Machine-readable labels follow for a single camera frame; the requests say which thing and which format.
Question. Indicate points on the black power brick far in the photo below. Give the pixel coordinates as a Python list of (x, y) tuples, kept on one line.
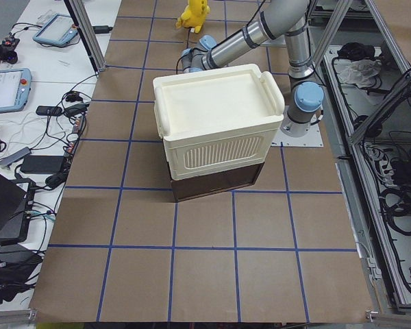
[(102, 29)]

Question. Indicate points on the white crumpled cloth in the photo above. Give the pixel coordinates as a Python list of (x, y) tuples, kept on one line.
[(361, 73)]

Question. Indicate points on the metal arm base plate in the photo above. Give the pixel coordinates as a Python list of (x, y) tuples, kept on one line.
[(311, 138)]

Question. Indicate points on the blue teach pendant near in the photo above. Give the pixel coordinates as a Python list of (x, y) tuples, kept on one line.
[(15, 85)]

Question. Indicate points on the cream plastic storage box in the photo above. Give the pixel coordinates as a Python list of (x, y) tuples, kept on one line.
[(217, 120)]

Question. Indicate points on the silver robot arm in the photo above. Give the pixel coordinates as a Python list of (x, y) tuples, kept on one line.
[(280, 18)]

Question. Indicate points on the blue teach pendant far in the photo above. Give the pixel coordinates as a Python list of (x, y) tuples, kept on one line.
[(58, 31)]

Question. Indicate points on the black power adapter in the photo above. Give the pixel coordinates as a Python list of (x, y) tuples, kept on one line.
[(42, 164)]

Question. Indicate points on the yellow plush toy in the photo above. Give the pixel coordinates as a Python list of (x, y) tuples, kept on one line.
[(194, 15)]

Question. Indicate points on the blue teach pendant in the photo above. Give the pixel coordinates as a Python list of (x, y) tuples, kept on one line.
[(15, 85), (58, 31)]

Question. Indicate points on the black laptop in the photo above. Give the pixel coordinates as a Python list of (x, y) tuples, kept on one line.
[(16, 201)]

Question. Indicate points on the grey usb hub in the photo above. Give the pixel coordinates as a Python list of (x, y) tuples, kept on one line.
[(15, 157)]

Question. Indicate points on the aluminium frame post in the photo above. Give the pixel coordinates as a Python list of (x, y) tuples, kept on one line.
[(86, 32)]

